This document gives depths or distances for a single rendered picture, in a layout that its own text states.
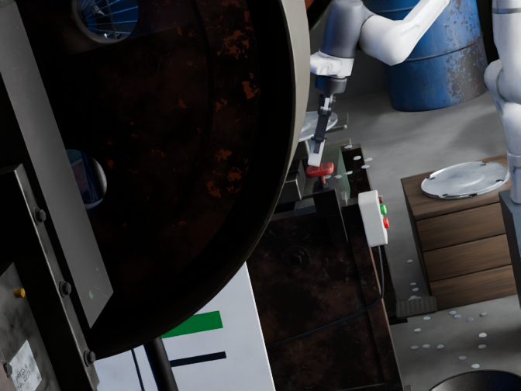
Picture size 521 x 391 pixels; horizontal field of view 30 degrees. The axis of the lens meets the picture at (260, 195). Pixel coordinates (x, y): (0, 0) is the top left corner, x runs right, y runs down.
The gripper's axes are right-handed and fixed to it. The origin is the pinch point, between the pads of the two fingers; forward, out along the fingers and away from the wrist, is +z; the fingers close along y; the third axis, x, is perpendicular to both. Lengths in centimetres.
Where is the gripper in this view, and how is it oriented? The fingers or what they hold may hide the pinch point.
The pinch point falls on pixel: (315, 151)
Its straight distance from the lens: 244.8
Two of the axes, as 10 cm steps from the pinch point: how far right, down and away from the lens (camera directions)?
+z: -1.7, 9.1, 3.7
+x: -9.8, -2.0, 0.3
